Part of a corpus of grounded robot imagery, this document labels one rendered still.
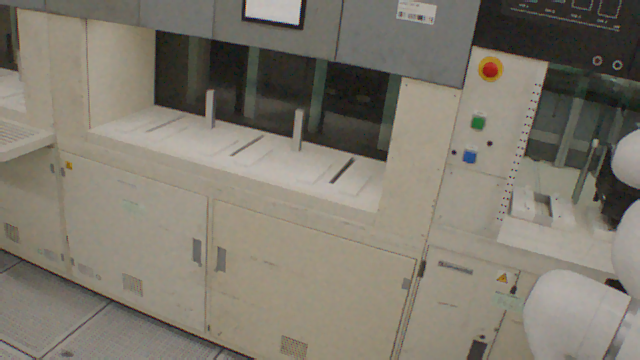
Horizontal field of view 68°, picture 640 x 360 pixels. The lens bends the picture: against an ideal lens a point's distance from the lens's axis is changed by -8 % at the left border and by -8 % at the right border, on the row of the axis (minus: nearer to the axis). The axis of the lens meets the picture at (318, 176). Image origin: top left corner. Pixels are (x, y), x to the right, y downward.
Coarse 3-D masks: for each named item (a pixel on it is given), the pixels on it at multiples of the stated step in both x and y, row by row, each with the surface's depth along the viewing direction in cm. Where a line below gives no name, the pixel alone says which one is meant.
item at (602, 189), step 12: (612, 144) 151; (600, 168) 163; (600, 180) 160; (612, 180) 146; (600, 192) 156; (612, 192) 146; (624, 192) 145; (636, 192) 144; (612, 204) 147; (624, 204) 146; (612, 216) 155; (612, 228) 150
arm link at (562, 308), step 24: (552, 288) 71; (576, 288) 70; (600, 288) 69; (528, 312) 73; (552, 312) 70; (576, 312) 68; (600, 312) 67; (624, 312) 65; (528, 336) 73; (552, 336) 70; (576, 336) 68; (600, 336) 66
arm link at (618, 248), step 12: (636, 204) 81; (624, 216) 82; (636, 216) 79; (624, 228) 79; (636, 228) 77; (612, 240) 81; (624, 240) 77; (636, 240) 75; (612, 252) 79; (624, 252) 76; (636, 252) 74; (624, 264) 75; (636, 264) 73; (624, 276) 76; (636, 276) 73; (624, 288) 78; (636, 288) 73; (636, 300) 68; (636, 312) 65; (624, 324) 65; (636, 324) 64; (624, 336) 64; (636, 336) 63; (612, 348) 65; (624, 348) 64; (636, 348) 63
